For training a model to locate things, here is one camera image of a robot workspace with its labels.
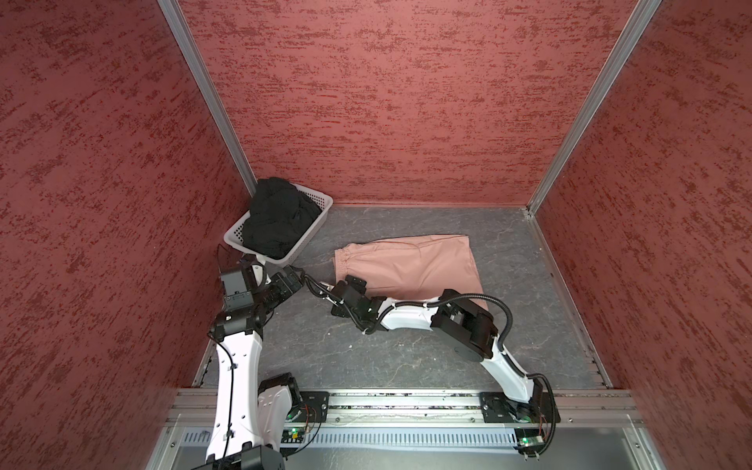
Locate black shorts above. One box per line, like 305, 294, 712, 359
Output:
241, 177, 322, 260

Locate pink shorts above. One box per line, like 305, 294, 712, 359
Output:
333, 235, 484, 301

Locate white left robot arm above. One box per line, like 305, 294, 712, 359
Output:
200, 266, 302, 469

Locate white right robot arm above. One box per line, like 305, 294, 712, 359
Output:
322, 276, 560, 426

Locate white plastic laundry basket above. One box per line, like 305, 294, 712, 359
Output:
223, 183, 333, 266

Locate left circuit board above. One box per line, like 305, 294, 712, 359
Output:
281, 428, 307, 447

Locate circuit board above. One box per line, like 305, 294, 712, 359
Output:
514, 428, 546, 454
281, 428, 307, 447

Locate right circuit board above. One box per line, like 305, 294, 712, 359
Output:
514, 428, 546, 454

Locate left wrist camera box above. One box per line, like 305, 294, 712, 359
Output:
219, 264, 266, 311

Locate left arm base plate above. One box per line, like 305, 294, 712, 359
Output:
287, 391, 331, 423

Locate white slotted cable duct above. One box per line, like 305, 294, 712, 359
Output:
180, 427, 518, 450

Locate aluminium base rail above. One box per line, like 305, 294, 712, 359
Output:
166, 389, 638, 428

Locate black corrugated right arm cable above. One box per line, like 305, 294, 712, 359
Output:
302, 272, 559, 456

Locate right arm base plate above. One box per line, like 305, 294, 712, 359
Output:
479, 388, 561, 425

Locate left aluminium corner post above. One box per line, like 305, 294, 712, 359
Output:
158, 0, 258, 196

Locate aluminium corner post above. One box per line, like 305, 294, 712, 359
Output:
158, 0, 258, 196
527, 0, 662, 219

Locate right aluminium corner post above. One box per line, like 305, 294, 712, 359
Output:
527, 0, 662, 219

